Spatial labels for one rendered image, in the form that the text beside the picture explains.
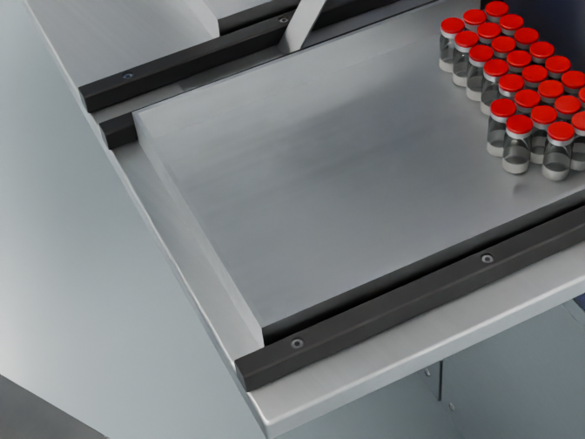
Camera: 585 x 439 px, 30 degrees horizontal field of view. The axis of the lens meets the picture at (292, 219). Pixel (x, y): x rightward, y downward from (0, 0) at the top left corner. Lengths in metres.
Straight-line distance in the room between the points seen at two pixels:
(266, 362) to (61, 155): 1.59
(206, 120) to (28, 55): 1.66
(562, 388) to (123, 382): 0.85
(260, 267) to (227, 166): 0.12
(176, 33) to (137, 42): 0.04
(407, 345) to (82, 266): 1.35
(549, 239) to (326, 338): 0.18
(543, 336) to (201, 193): 0.52
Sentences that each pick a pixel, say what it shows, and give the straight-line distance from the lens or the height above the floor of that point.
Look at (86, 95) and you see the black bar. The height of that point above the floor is 0.90.
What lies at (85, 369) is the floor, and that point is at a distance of 1.92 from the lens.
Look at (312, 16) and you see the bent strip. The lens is 0.99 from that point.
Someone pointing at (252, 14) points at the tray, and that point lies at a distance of 1.03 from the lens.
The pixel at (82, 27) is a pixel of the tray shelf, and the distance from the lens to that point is 1.10.
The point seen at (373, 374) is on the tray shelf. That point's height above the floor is 0.88.
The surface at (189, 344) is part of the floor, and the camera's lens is 1.91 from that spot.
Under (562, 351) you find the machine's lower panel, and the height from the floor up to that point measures 0.51.
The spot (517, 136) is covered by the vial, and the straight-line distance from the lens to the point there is 0.87.
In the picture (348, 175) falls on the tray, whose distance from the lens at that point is 0.89.
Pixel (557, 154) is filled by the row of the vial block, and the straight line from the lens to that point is 0.87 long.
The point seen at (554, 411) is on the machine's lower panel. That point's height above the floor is 0.40.
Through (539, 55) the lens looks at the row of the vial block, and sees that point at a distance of 0.94.
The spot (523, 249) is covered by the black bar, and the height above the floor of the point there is 0.90.
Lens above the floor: 1.50
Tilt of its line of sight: 46 degrees down
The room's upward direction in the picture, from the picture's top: 6 degrees counter-clockwise
